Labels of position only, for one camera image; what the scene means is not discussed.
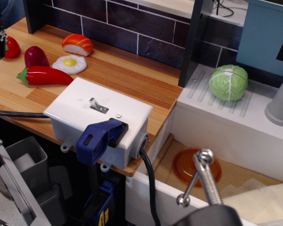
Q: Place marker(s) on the red toy strawberry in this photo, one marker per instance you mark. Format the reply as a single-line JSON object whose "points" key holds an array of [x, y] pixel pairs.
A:
{"points": [[12, 48]]}

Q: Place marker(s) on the purple toy eggplant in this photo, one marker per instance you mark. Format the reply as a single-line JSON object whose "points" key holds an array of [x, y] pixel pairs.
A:
{"points": [[35, 56]]}

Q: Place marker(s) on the red toy chili pepper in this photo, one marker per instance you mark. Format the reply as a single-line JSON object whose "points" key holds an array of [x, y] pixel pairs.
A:
{"points": [[42, 75]]}

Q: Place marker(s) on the toy fried egg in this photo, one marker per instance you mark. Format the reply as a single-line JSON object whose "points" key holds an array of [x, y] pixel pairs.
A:
{"points": [[70, 64]]}

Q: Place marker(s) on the toy salmon sushi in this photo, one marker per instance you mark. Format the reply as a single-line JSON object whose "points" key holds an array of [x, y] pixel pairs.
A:
{"points": [[78, 44]]}

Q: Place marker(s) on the grey plastic bin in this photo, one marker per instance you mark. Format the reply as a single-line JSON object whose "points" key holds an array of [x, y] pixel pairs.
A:
{"points": [[49, 186]]}

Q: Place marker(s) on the blue bar clamp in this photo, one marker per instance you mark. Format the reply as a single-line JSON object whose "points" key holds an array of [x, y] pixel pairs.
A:
{"points": [[92, 144]]}

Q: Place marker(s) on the orange plastic bowl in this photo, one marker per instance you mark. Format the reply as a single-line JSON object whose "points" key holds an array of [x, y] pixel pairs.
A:
{"points": [[184, 166]]}

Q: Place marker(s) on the green toy cabbage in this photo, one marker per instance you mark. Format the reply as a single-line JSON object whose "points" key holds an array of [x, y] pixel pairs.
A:
{"points": [[228, 82]]}

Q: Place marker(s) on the white toy sink unit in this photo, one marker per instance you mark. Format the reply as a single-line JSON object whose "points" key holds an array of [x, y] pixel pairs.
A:
{"points": [[247, 145]]}

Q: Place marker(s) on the light blue toy cabinet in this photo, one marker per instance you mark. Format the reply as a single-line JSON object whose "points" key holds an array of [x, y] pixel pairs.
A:
{"points": [[261, 44]]}

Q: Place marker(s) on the dark grey left post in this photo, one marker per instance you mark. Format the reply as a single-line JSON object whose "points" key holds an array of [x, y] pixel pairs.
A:
{"points": [[37, 14]]}

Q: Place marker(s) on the white light switch box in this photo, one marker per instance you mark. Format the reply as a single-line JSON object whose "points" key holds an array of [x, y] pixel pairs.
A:
{"points": [[70, 114]]}

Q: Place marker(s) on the clear toggle switch lever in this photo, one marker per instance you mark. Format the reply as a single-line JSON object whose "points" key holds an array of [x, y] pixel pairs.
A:
{"points": [[97, 107]]}

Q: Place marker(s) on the dark grey shelf post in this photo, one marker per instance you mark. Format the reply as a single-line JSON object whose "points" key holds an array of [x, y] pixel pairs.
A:
{"points": [[195, 39]]}

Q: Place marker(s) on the chrome clamp screw handle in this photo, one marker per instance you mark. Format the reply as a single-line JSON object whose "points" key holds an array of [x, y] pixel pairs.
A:
{"points": [[202, 161]]}

